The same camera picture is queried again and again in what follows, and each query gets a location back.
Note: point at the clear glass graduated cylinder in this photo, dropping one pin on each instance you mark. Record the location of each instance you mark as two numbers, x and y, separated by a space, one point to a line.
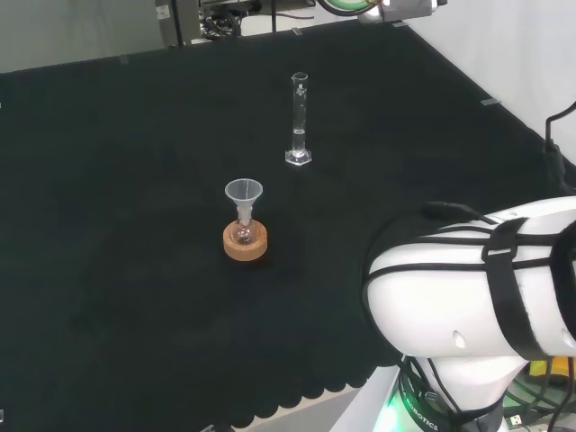
298 135

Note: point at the small glass round-bottom flask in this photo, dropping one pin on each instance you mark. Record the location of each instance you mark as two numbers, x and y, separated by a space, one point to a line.
244 234

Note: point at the clear plastic funnel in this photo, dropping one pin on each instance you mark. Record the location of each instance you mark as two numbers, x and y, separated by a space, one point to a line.
243 191

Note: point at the black bench cloth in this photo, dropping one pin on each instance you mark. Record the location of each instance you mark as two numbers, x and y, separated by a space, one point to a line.
135 225

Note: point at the black tripod pole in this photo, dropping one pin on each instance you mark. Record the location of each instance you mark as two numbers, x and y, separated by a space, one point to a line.
273 15

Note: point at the grey metal cabinet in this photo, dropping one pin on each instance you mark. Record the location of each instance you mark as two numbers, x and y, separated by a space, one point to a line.
168 22

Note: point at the silver usb plug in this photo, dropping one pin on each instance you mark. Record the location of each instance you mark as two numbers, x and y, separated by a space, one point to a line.
515 420

